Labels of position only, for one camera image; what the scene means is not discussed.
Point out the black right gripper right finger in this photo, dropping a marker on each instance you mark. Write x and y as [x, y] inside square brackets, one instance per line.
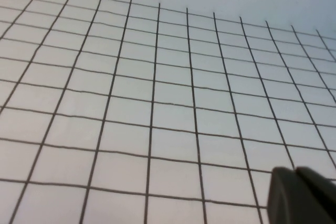
[320, 184]

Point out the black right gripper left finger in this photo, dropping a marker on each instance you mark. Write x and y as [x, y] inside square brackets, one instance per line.
[286, 197]

